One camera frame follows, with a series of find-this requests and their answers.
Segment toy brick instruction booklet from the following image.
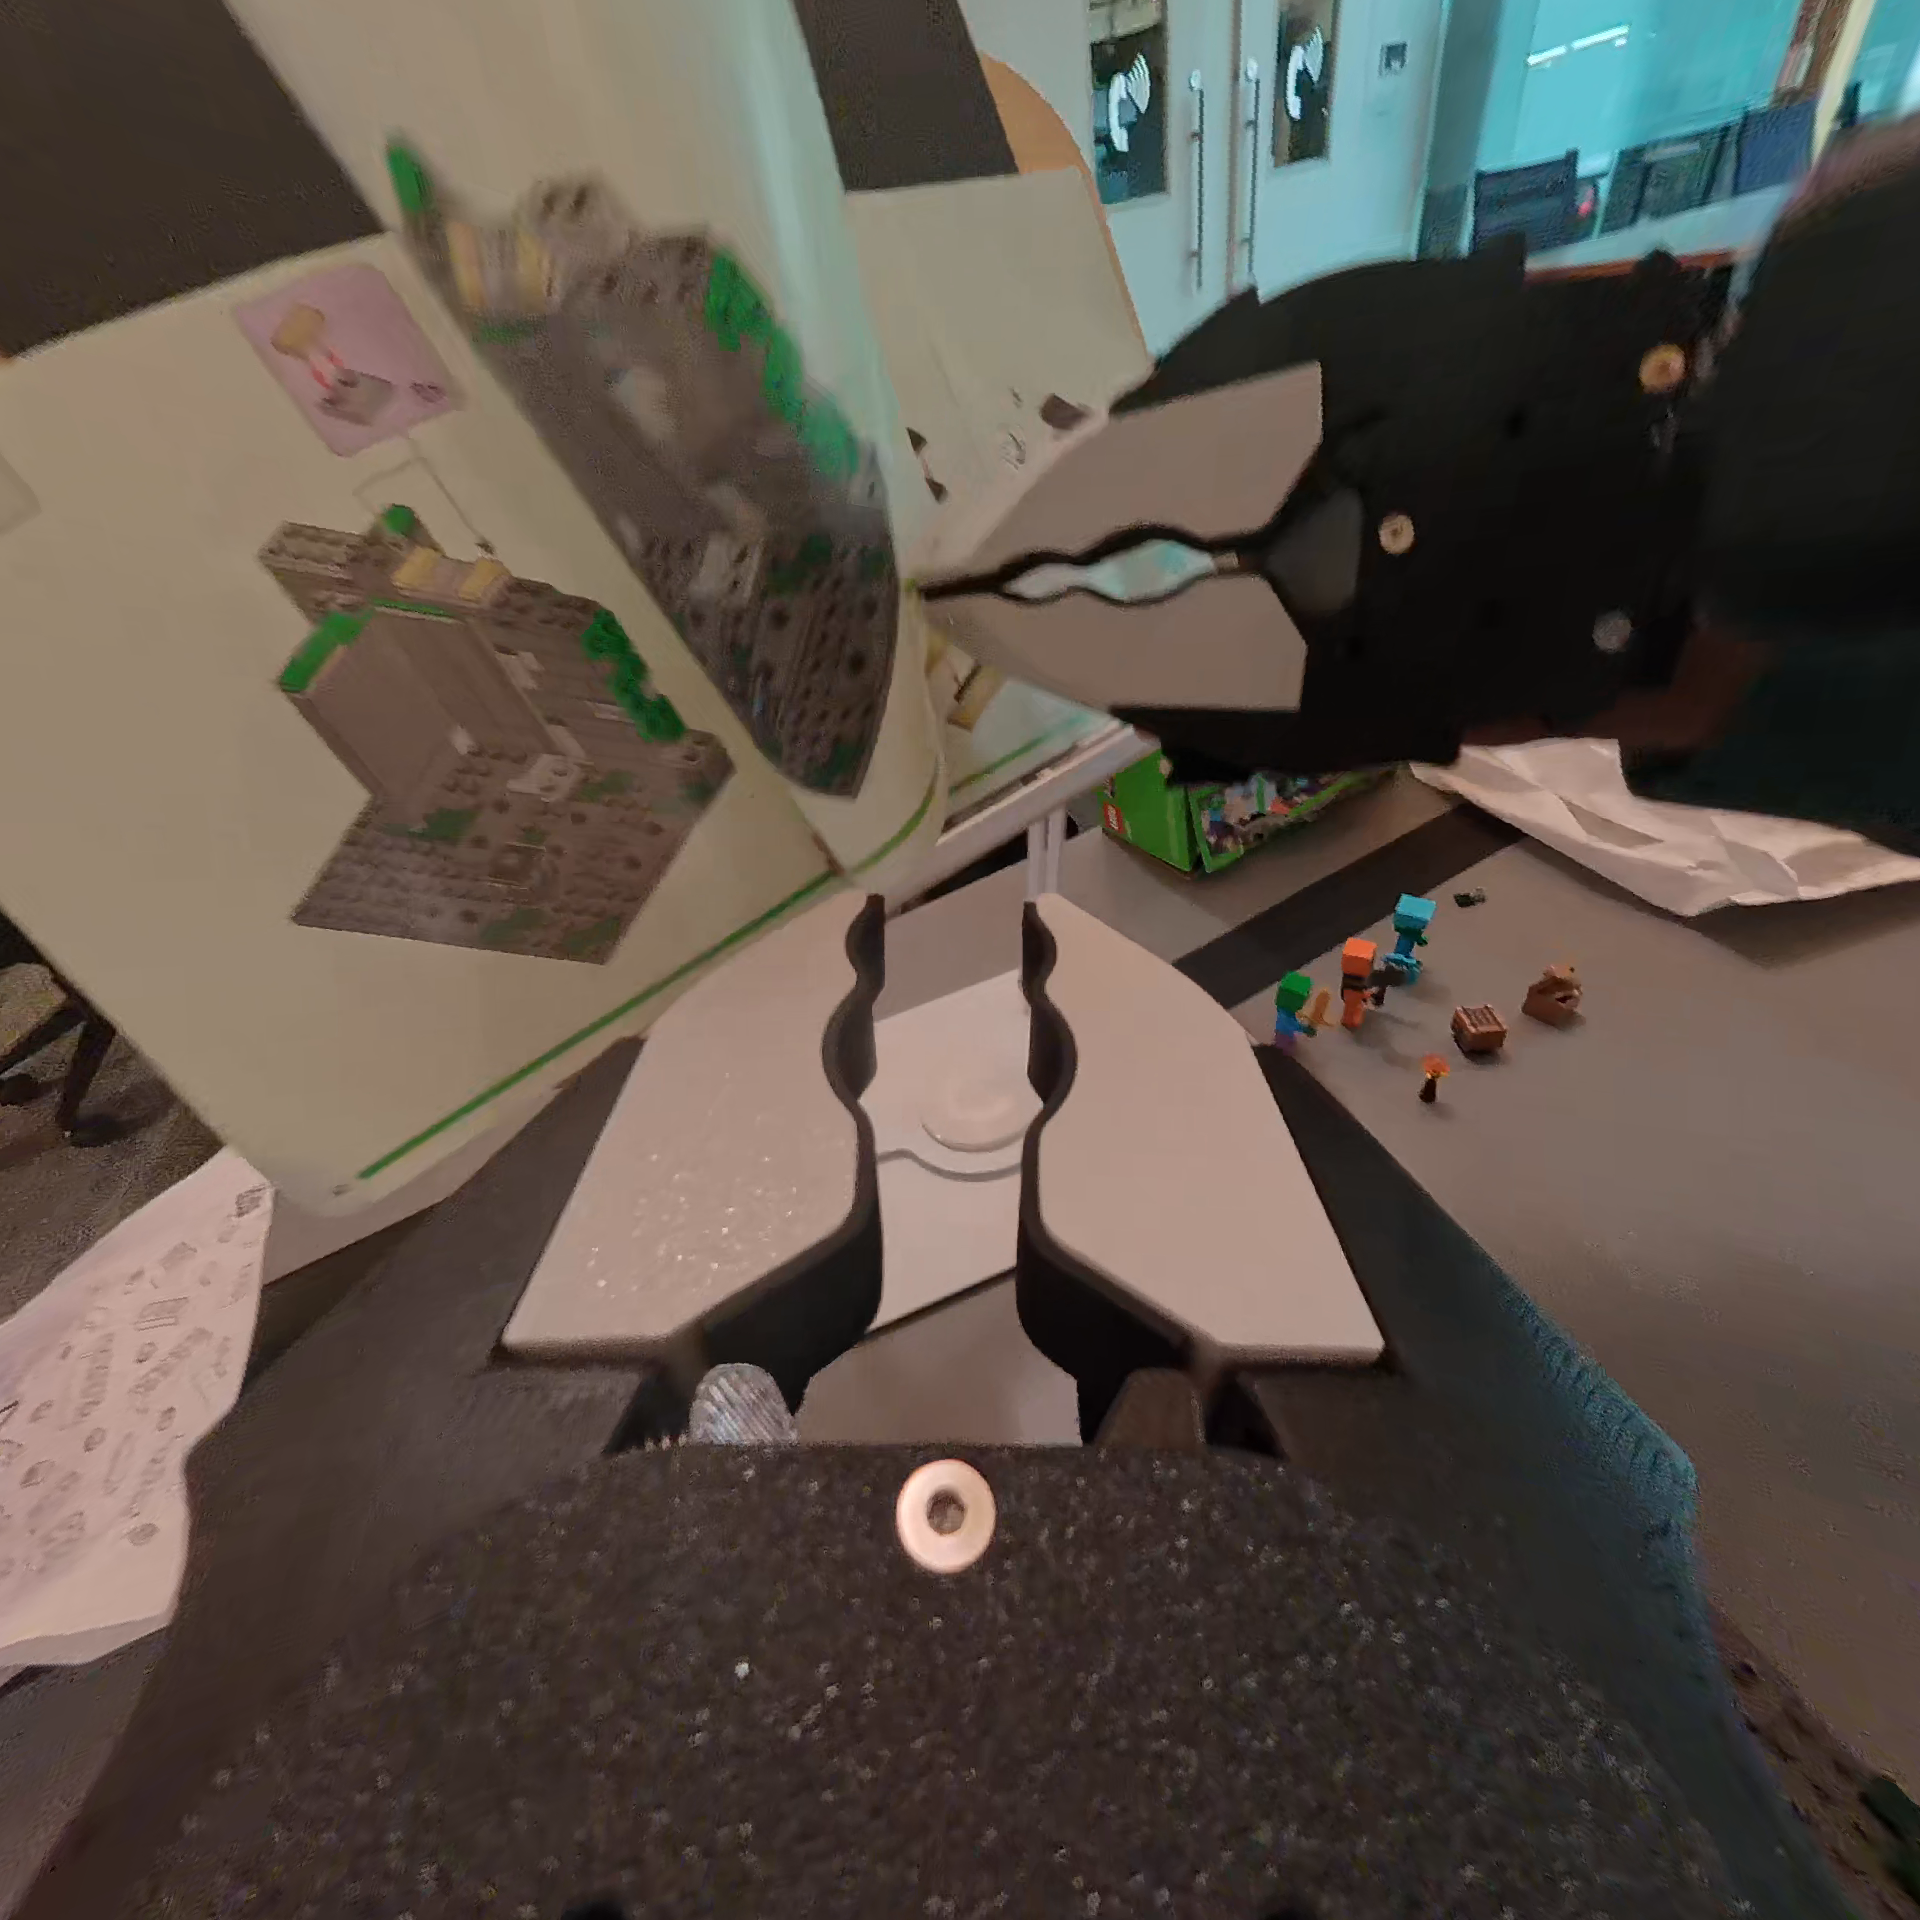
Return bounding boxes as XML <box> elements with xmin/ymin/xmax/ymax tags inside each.
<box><xmin>0</xmin><ymin>0</ymin><xmax>1158</xmax><ymax>1217</ymax></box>

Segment green toy box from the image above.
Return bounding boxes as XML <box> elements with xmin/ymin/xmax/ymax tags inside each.
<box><xmin>1103</xmin><ymin>749</ymin><xmax>1390</xmax><ymax>875</ymax></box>

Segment dark chair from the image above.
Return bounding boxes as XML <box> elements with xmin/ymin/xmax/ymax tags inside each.
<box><xmin>0</xmin><ymin>914</ymin><xmax>212</xmax><ymax>1156</ymax></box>

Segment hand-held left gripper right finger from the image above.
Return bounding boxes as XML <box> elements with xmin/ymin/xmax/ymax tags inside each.
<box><xmin>1017</xmin><ymin>891</ymin><xmax>1390</xmax><ymax>1426</ymax></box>

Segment row of dark chairs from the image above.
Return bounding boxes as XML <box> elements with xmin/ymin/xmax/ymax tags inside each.
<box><xmin>1418</xmin><ymin>90</ymin><xmax>1863</xmax><ymax>260</ymax></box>

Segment tan round board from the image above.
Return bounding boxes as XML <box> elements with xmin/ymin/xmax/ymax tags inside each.
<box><xmin>976</xmin><ymin>53</ymin><xmax>1120</xmax><ymax>265</ymax></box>

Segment white printed paper bag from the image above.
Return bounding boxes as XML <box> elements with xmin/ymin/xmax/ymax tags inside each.
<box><xmin>0</xmin><ymin>1147</ymin><xmax>275</xmax><ymax>1666</ymax></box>

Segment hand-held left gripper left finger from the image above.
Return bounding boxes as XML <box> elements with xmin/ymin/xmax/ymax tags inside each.
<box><xmin>499</xmin><ymin>897</ymin><xmax>887</xmax><ymax>1401</ymax></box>

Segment white crumpled paper bag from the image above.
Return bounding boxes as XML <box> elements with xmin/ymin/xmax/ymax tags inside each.
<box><xmin>1410</xmin><ymin>739</ymin><xmax>1920</xmax><ymax>917</ymax></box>

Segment glass double door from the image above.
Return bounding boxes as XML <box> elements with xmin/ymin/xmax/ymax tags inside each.
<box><xmin>1080</xmin><ymin>0</ymin><xmax>1353</xmax><ymax>295</ymax></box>

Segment grey desk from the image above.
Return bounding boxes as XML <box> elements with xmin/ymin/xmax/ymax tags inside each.
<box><xmin>796</xmin><ymin>772</ymin><xmax>1920</xmax><ymax>1801</ymax></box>

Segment person's right hand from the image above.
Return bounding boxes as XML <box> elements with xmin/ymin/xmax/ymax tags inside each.
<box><xmin>1628</xmin><ymin>134</ymin><xmax>1920</xmax><ymax>859</ymax></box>

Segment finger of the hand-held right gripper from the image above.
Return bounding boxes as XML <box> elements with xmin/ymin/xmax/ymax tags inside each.
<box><xmin>921</xmin><ymin>561</ymin><xmax>1315</xmax><ymax>713</ymax></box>
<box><xmin>984</xmin><ymin>363</ymin><xmax>1327</xmax><ymax>583</ymax></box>

